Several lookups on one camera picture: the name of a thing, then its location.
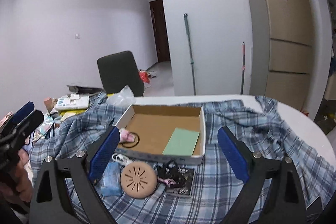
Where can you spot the tan round perforated pad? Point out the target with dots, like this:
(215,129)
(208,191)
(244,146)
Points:
(138,180)

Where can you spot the black office chair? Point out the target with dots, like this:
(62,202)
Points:
(118,70)

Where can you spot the blue plaid cloth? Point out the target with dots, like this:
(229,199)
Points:
(215,186)

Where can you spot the clear plastic bag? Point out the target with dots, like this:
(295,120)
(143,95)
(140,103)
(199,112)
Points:
(124,98)

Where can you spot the white blue flat box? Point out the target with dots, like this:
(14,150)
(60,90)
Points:
(74,102)

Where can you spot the yellow notepad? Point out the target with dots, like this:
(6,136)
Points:
(67,114)

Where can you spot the green mop handle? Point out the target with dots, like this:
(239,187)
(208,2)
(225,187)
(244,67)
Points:
(185,16)

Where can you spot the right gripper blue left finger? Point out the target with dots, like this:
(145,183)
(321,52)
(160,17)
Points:
(100,152)

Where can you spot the colourful snack packet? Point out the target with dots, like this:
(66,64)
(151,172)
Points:
(44,128)

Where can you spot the black face tissue pack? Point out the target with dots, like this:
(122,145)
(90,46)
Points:
(184,179)

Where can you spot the green foam sheet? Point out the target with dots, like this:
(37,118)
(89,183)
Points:
(181,143)

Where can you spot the brown small carton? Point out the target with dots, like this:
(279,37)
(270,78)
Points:
(49,104)

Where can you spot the pink white plush hair band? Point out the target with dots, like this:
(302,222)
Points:
(128,139)

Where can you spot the grey folded bag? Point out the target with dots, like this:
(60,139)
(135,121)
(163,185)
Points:
(83,90)

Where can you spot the white cardboard tray box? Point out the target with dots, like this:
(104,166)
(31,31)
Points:
(155,124)

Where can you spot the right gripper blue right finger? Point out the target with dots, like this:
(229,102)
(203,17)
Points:
(237,154)

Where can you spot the gold refrigerator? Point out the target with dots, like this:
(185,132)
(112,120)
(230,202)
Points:
(282,51)

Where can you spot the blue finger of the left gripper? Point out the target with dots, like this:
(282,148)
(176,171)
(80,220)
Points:
(29,124)
(22,113)

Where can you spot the dark wooden door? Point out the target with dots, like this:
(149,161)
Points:
(160,30)

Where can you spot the person left hand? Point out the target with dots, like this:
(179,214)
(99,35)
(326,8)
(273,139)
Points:
(21,177)

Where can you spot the blue tissue packet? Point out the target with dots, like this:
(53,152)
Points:
(110,182)

